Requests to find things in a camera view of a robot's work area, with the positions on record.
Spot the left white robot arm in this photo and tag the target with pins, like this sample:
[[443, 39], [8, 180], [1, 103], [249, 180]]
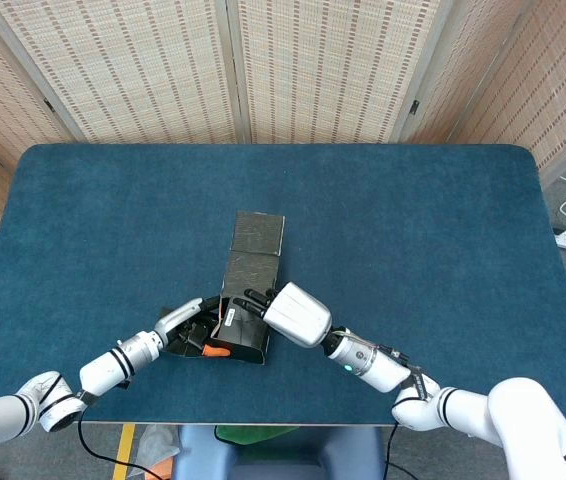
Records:
[[108, 370]]

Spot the green cloth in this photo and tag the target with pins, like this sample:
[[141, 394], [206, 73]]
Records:
[[243, 434]]

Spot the small orange object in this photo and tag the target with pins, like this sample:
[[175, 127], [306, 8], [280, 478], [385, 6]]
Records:
[[163, 471]]

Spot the black screen hinge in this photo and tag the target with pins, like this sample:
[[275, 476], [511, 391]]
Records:
[[414, 107], [49, 105]]

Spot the blue felt table mat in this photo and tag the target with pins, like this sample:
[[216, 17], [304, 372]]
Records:
[[113, 225]]

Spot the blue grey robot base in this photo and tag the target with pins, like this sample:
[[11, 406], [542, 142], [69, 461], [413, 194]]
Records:
[[273, 465]]

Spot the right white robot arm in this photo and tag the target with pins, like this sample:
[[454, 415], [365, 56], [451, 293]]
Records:
[[378, 367]]

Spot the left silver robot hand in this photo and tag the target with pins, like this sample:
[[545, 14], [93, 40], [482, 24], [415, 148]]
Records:
[[175, 317]]

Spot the grey cloth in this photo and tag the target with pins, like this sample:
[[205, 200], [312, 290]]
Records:
[[158, 445]]

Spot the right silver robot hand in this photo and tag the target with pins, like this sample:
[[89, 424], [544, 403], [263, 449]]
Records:
[[295, 315]]

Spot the black cardboard folding box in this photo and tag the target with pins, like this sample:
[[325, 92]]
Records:
[[258, 250]]

